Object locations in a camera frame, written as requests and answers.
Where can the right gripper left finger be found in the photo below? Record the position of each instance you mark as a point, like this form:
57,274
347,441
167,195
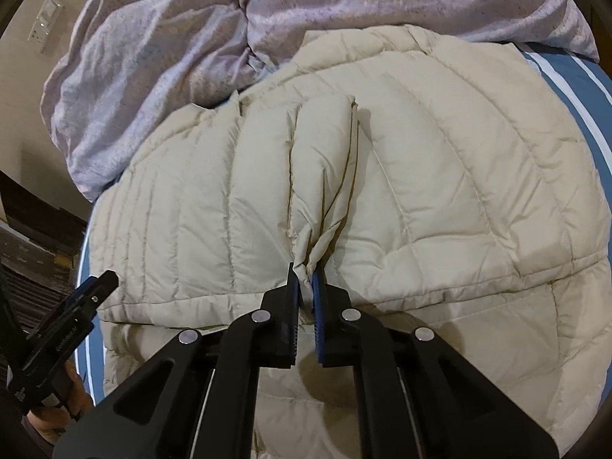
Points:
195,398

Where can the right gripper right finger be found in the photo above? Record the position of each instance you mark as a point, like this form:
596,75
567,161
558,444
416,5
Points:
417,397

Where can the beige puffer jacket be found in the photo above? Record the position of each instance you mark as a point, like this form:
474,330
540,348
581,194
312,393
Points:
436,180

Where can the dark bedside cabinet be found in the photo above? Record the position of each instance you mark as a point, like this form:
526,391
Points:
40,248

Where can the blue white striped bedsheet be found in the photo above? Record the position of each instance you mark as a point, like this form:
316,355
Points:
581,84

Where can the lilac floral duvet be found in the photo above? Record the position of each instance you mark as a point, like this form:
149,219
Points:
130,63

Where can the white wall switch panel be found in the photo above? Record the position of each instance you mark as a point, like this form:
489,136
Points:
44,24

